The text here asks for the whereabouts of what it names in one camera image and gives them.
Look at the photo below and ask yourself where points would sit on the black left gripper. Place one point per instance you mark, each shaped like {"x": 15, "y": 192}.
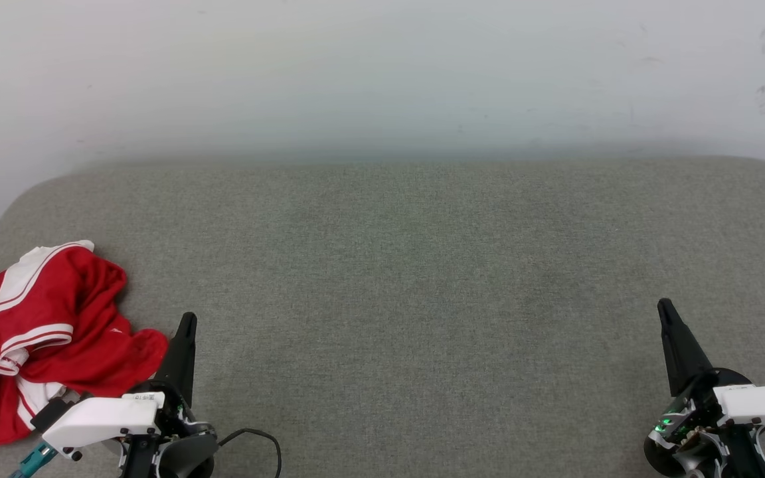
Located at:
{"x": 180, "y": 451}

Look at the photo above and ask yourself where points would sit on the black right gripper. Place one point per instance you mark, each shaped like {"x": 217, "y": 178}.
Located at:
{"x": 694, "y": 431}

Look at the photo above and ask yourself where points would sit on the red and white shirt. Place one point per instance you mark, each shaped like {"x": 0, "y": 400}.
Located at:
{"x": 70, "y": 318}

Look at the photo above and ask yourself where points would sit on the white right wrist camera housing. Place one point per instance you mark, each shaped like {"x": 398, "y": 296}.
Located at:
{"x": 764, "y": 405}

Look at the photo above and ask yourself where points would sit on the black camera plug block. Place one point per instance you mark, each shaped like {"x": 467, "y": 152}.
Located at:
{"x": 49, "y": 413}

